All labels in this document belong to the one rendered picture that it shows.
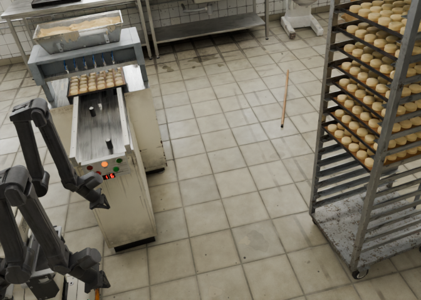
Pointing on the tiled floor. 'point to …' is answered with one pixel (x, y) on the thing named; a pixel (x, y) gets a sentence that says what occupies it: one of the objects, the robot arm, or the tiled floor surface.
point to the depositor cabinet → (59, 119)
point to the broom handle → (284, 99)
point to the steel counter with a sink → (24, 11)
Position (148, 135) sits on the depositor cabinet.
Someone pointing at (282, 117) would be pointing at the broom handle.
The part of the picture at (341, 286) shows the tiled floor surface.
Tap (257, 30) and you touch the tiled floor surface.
